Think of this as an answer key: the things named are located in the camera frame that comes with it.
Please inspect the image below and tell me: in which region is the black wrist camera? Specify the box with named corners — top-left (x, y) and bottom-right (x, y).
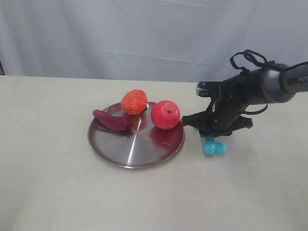
top-left (196, 81), bottom-right (222, 98)

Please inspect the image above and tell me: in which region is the orange textured fruit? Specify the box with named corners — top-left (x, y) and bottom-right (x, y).
top-left (121, 89), bottom-right (147, 115)

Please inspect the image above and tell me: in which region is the turquoise toy bone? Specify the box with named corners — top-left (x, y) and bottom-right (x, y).
top-left (202, 135), bottom-right (227, 156)

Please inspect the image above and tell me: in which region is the white backdrop cloth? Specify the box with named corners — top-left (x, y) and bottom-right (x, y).
top-left (0, 0), bottom-right (308, 82)

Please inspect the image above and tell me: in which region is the purple sweet potato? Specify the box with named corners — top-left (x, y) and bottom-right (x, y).
top-left (92, 109), bottom-right (133, 131)

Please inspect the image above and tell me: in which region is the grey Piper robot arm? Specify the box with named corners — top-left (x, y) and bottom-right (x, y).
top-left (181, 62), bottom-right (308, 137)

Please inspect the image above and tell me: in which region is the red apple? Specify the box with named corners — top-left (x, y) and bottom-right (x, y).
top-left (151, 101), bottom-right (180, 130)

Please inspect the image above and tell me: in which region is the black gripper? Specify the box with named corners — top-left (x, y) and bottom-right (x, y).
top-left (181, 69), bottom-right (267, 136)

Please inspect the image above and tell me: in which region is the round stainless steel plate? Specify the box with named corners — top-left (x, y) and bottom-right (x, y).
top-left (88, 102), bottom-right (185, 168)

